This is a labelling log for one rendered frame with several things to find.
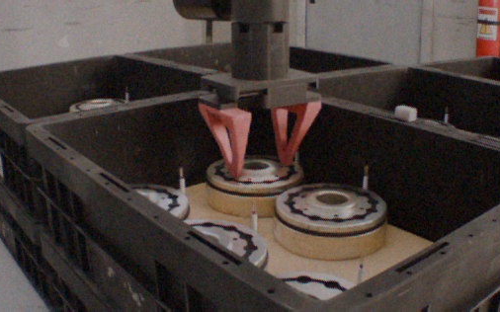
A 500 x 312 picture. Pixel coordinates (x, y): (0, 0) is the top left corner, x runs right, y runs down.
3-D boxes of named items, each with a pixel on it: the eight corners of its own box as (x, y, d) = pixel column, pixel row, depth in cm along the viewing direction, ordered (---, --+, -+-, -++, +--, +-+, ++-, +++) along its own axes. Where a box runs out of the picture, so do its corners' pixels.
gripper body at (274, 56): (199, 94, 56) (198, 21, 54) (282, 83, 62) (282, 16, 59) (233, 107, 51) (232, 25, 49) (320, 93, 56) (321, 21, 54)
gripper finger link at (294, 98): (228, 164, 61) (226, 78, 58) (283, 152, 64) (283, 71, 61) (265, 184, 55) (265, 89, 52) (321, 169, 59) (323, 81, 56)
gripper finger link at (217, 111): (199, 171, 59) (196, 82, 56) (256, 158, 62) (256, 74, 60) (233, 192, 53) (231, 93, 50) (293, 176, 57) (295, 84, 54)
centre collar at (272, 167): (288, 173, 59) (289, 167, 58) (248, 182, 56) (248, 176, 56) (261, 160, 62) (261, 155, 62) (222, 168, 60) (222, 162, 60)
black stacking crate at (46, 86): (259, 177, 72) (259, 88, 69) (37, 236, 55) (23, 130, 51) (122, 117, 102) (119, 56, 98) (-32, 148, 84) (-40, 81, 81)
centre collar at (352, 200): (369, 203, 51) (369, 196, 51) (337, 219, 47) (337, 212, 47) (326, 190, 54) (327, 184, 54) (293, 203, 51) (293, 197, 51)
